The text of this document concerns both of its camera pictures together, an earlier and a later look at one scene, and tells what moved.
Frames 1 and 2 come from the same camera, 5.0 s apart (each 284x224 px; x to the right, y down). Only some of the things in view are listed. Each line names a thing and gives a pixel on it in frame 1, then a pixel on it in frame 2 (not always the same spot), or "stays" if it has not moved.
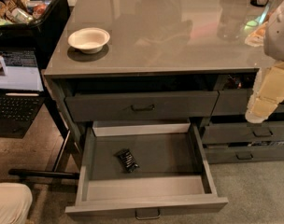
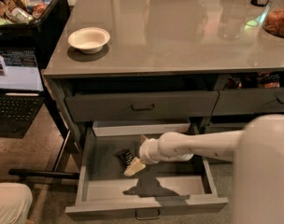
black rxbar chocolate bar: [126, 159] stays
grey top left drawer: [126, 106] stays
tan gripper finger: [272, 86] → [135, 167]
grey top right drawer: [235, 102] stays
